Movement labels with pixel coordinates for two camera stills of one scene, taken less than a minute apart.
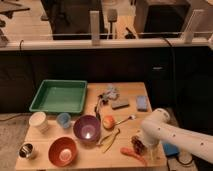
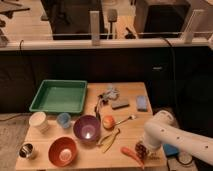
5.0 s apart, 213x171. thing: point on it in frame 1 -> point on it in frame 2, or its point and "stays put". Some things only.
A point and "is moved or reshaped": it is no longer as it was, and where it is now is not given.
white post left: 95,27 stays put
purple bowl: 87,129 stays put
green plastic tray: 60,95 stays put
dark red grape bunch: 138,145 is moved or reshaped
